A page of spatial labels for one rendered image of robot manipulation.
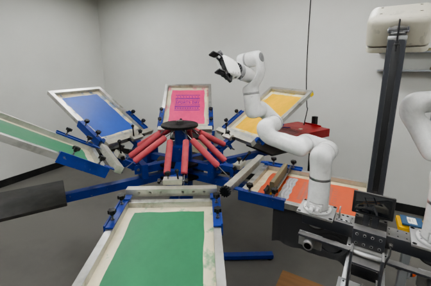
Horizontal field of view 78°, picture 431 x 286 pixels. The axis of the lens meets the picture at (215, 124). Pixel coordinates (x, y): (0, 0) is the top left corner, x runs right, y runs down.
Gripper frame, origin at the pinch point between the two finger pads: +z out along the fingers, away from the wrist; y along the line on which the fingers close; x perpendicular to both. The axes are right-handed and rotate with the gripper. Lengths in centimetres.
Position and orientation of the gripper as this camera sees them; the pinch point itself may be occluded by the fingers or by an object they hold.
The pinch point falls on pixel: (215, 62)
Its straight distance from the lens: 118.6
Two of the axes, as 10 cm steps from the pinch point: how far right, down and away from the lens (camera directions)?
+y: -2.8, -9.0, 3.2
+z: -6.4, -0.7, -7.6
